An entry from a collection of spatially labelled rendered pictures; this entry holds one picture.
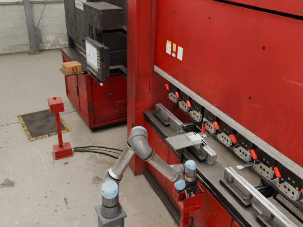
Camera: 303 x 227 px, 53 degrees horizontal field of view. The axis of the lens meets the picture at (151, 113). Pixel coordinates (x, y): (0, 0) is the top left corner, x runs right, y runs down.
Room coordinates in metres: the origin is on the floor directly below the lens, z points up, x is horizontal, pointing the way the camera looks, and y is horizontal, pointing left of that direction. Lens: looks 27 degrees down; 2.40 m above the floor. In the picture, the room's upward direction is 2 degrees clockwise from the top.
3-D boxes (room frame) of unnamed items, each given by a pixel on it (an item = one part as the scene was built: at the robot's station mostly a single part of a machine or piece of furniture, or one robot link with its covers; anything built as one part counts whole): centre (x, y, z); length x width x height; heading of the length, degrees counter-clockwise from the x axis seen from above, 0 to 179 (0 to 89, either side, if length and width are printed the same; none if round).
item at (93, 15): (3.20, 0.54, 1.53); 0.51 x 0.25 x 0.85; 31
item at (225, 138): (1.94, -0.58, 1.26); 0.15 x 0.09 x 0.17; 26
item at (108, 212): (1.59, 0.27, 0.82); 0.15 x 0.15 x 0.10
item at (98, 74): (3.11, 0.59, 1.42); 0.45 x 0.12 x 0.36; 31
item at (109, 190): (1.60, 0.27, 0.94); 0.13 x 0.12 x 0.14; 4
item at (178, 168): (1.74, -0.20, 1.03); 0.11 x 0.11 x 0.08; 4
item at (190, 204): (1.82, -0.30, 0.75); 0.20 x 0.16 x 0.18; 21
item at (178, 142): (2.21, -0.28, 1.00); 0.26 x 0.18 x 0.01; 116
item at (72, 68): (3.88, 1.10, 1.04); 0.30 x 0.26 x 0.12; 30
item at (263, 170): (1.58, -0.76, 1.26); 0.15 x 0.09 x 0.17; 26
